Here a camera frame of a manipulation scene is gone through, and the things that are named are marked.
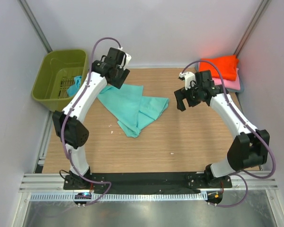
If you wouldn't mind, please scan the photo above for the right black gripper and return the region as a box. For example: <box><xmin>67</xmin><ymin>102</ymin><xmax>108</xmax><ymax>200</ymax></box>
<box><xmin>175</xmin><ymin>81</ymin><xmax>203</xmax><ymax>111</ymax></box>

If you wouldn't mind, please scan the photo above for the teal t shirt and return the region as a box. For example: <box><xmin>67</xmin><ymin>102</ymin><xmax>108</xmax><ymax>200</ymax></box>
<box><xmin>98</xmin><ymin>84</ymin><xmax>169</xmax><ymax>138</ymax></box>

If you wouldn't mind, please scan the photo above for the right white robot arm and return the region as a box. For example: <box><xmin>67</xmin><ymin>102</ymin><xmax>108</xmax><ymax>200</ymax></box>
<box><xmin>174</xmin><ymin>70</ymin><xmax>270</xmax><ymax>187</ymax></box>

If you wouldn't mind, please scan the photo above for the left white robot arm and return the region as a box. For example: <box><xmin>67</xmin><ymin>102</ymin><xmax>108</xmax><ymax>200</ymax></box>
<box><xmin>53</xmin><ymin>47</ymin><xmax>131</xmax><ymax>190</ymax></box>

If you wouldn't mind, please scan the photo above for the green plastic tub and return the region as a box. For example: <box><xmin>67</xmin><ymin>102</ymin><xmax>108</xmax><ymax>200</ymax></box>
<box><xmin>31</xmin><ymin>49</ymin><xmax>89</xmax><ymax>112</ymax></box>

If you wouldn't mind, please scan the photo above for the pink folded t shirt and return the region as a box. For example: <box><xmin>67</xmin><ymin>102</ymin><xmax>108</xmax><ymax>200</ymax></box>
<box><xmin>199</xmin><ymin>66</ymin><xmax>241</xmax><ymax>90</ymax></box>

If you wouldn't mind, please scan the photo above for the orange folded t shirt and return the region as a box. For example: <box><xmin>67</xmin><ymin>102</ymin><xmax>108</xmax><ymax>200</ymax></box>
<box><xmin>199</xmin><ymin>55</ymin><xmax>239</xmax><ymax>81</ymax></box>

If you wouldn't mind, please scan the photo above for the grey blue folded t shirt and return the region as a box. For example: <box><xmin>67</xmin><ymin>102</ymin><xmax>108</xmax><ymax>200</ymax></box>
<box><xmin>224</xmin><ymin>80</ymin><xmax>244</xmax><ymax>93</ymax></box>

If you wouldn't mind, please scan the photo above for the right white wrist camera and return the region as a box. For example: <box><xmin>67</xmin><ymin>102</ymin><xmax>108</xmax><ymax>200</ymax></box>
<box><xmin>178</xmin><ymin>72</ymin><xmax>196</xmax><ymax>90</ymax></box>

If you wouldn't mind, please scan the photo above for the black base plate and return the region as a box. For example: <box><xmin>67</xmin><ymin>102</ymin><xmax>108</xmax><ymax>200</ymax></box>
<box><xmin>63</xmin><ymin>172</ymin><xmax>232</xmax><ymax>194</ymax></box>

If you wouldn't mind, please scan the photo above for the aluminium front rail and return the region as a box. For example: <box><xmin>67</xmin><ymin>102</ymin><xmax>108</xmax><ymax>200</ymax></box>
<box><xmin>19</xmin><ymin>173</ymin><xmax>278</xmax><ymax>192</ymax></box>

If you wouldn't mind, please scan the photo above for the white slotted cable duct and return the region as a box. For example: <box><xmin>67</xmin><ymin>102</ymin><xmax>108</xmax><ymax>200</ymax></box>
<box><xmin>29</xmin><ymin>192</ymin><xmax>207</xmax><ymax>202</ymax></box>

